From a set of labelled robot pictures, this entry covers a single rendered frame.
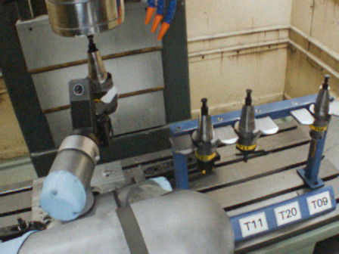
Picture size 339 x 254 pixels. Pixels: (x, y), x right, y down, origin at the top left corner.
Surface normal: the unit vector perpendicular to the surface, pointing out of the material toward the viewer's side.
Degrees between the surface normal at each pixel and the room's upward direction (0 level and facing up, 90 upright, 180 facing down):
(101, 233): 5
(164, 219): 14
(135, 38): 90
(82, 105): 62
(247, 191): 0
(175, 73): 90
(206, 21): 90
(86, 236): 5
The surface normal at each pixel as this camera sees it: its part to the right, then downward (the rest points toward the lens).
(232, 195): -0.02, -0.82
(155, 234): 0.15, -0.65
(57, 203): 0.01, 0.58
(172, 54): 0.32, 0.54
